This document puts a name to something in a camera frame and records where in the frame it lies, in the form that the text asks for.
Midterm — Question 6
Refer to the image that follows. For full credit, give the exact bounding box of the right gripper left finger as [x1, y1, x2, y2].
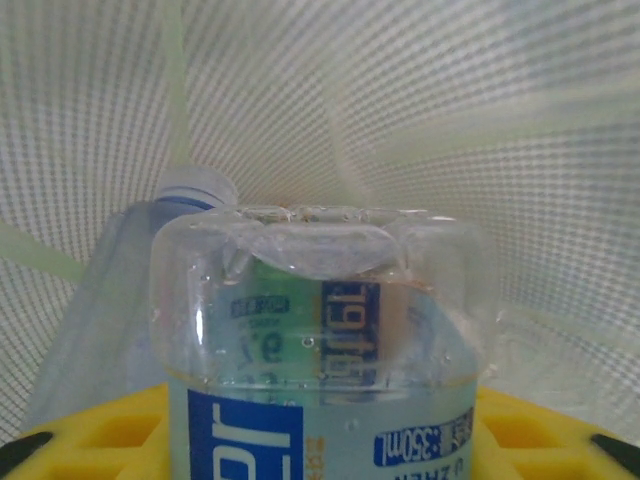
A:
[0, 382, 174, 480]

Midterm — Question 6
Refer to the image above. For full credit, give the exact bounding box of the blue label clear bottle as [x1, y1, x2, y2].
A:
[149, 204, 494, 480]

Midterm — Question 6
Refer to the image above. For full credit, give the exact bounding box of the grey mesh bin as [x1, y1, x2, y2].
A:
[0, 0, 640, 480]

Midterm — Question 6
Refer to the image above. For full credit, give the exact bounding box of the bluish clear water bottle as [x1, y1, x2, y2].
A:
[22, 167, 239, 431]

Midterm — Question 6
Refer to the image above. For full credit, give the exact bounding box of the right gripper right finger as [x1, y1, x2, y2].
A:
[474, 387, 640, 480]

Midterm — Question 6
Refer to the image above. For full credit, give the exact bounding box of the green plastic bin liner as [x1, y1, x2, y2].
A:
[0, 0, 640, 480]

